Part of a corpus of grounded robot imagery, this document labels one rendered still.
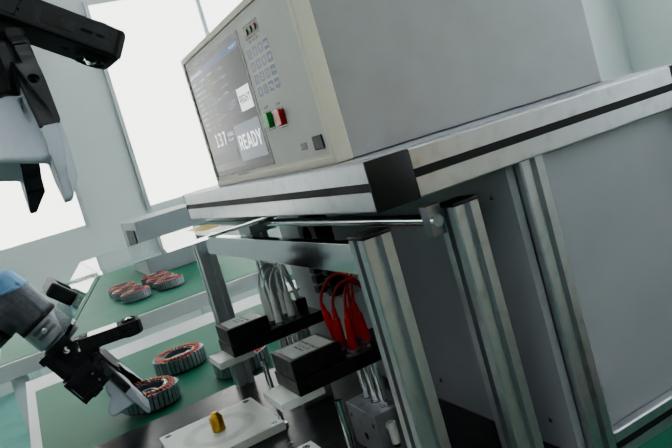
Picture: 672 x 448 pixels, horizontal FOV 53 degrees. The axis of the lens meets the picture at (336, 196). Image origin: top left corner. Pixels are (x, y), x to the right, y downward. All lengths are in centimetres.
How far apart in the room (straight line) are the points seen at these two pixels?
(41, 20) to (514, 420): 55
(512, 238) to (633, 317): 17
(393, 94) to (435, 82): 6
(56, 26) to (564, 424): 60
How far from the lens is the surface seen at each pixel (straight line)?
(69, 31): 60
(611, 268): 77
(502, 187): 68
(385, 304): 60
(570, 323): 71
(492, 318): 67
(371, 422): 83
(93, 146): 551
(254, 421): 103
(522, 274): 70
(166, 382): 135
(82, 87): 556
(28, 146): 53
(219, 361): 100
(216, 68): 95
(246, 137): 91
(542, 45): 87
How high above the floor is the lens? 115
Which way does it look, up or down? 5 degrees down
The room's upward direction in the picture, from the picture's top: 16 degrees counter-clockwise
